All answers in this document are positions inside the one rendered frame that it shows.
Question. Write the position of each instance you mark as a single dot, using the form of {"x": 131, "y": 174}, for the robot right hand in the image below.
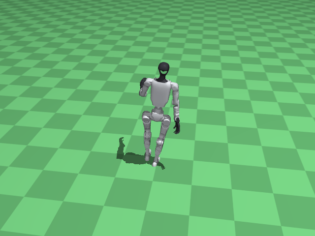
{"x": 177, "y": 125}

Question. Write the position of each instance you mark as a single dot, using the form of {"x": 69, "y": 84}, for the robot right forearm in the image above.
{"x": 176, "y": 111}

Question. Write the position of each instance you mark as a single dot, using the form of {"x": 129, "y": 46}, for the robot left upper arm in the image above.
{"x": 145, "y": 87}

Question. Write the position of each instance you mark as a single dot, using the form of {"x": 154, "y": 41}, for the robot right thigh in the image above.
{"x": 164, "y": 127}

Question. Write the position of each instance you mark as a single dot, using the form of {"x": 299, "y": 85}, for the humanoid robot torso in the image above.
{"x": 160, "y": 93}

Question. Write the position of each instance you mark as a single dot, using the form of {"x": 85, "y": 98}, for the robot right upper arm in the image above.
{"x": 175, "y": 88}

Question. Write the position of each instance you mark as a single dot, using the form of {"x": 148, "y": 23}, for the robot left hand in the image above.
{"x": 142, "y": 82}

